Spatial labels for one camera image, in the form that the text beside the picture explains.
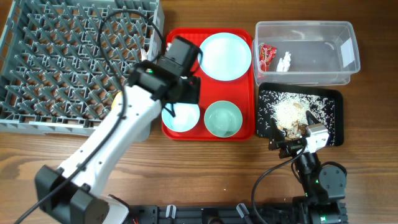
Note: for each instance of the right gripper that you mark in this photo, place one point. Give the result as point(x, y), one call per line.
point(290, 148)

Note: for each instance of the food scraps and rice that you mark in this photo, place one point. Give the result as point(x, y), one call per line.
point(288, 110)

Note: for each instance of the white tissue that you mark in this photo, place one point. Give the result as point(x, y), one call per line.
point(284, 63)

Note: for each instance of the light green bowl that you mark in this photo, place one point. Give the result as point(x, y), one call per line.
point(223, 119)

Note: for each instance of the red snack wrapper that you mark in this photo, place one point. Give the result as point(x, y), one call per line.
point(266, 56)

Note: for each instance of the white plastic fork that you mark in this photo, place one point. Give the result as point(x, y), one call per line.
point(144, 54)

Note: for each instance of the yellow plastic cup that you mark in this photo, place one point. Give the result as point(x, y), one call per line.
point(118, 99)

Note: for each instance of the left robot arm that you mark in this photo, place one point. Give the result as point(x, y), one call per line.
point(72, 193)

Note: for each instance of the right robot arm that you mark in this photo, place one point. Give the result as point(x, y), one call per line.
point(323, 183)

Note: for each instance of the black rectangular waste tray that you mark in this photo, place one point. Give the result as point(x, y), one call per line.
point(333, 94)

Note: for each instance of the clear plastic waste bin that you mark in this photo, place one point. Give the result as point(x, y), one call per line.
point(322, 52)

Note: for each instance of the grey plastic dishwasher rack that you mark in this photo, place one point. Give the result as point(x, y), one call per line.
point(62, 62)

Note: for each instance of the red plastic serving tray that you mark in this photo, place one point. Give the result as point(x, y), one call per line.
point(239, 91)

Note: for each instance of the light blue round plate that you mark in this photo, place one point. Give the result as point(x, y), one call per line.
point(226, 56)

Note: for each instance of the light blue bowl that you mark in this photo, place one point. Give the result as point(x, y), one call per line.
point(180, 117)

